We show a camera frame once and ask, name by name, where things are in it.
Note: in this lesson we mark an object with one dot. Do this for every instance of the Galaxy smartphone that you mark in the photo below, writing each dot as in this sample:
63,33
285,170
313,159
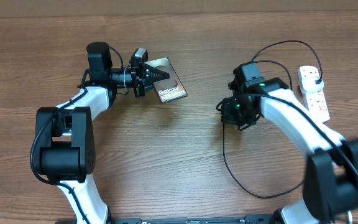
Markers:
168,89

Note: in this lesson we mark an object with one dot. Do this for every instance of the white charger adapter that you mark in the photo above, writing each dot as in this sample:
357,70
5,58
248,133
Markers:
311,85

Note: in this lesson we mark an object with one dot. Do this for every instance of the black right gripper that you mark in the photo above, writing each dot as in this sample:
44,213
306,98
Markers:
227,117

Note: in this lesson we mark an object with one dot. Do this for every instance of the white power strip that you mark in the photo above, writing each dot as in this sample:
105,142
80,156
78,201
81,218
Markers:
315,103

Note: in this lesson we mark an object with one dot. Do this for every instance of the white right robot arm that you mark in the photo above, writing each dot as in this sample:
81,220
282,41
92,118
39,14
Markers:
330,183

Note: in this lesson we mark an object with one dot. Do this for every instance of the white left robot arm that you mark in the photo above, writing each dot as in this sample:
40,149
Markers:
63,152

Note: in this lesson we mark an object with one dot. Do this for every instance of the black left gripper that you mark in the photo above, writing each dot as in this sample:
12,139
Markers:
149,75

